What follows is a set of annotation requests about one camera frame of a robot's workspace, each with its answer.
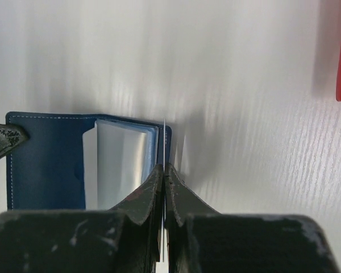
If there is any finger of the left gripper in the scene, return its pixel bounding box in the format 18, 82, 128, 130
0, 124, 30, 159

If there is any blue leather card holder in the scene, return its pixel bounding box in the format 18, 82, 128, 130
6, 111, 172, 210

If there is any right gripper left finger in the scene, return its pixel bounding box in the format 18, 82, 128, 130
0, 164, 164, 272

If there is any white credit card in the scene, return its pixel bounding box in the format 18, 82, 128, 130
161, 118, 167, 263

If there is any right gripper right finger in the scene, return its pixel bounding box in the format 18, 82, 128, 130
164, 164, 339, 272

